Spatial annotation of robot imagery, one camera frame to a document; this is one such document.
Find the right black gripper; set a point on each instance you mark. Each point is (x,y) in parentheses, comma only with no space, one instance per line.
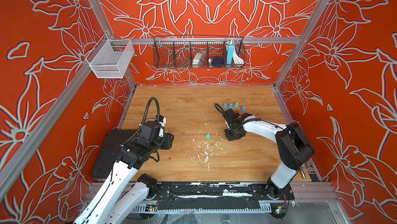
(229,138)

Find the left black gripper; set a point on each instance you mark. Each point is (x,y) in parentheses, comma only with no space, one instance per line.
(168,138)

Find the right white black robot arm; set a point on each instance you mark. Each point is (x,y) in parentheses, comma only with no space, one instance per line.
(293,145)

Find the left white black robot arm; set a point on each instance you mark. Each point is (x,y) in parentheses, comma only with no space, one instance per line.
(110,206)

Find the black plastic tool case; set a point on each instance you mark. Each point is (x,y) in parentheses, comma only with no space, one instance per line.
(113,141)

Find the dark blue round object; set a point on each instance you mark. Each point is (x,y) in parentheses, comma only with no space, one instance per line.
(218,62)

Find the silver pouch in basket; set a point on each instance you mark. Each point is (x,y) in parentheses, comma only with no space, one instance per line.
(199,59)

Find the metal spoon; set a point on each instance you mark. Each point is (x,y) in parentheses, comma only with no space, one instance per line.
(302,173)

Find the light blue box in basket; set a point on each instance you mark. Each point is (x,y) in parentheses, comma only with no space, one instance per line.
(230,52)

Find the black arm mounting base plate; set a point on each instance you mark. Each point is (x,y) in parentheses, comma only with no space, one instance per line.
(214,197)

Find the white wire mesh basket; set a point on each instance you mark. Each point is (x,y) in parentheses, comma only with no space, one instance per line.
(110,61)

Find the black wire wall basket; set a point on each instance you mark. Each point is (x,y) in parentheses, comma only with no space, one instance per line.
(177,52)

